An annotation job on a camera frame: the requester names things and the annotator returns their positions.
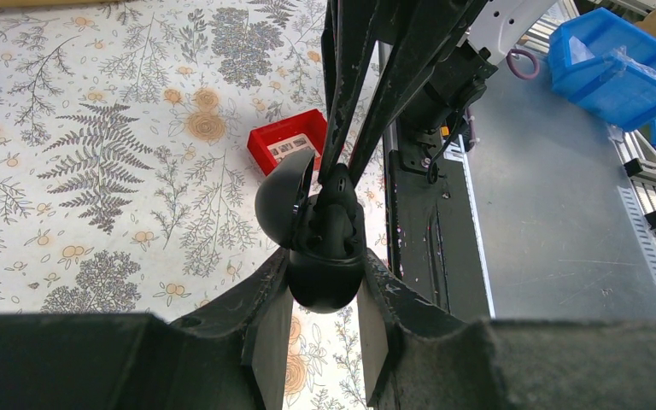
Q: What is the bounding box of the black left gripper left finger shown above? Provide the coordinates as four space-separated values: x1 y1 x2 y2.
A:
0 249 293 409

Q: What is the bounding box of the blue storage bin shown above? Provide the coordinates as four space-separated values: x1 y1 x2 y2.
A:
548 9 656 131

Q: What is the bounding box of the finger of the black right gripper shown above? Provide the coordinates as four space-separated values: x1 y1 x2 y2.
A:
319 1 379 184
348 1 486 184

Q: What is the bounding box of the black earbud charging case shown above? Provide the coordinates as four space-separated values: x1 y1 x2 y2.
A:
255 151 366 313

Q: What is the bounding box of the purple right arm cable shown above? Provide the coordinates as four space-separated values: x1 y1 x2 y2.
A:
506 48 542 80

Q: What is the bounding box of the red parts bin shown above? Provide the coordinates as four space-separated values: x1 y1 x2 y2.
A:
247 109 327 176

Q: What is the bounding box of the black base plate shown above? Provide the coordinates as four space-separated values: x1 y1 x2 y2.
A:
384 121 489 321

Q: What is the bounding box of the white slotted cable duct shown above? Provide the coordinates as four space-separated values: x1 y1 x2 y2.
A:
459 134 495 319

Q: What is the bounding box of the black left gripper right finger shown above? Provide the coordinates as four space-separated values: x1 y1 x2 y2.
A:
357 253 656 409

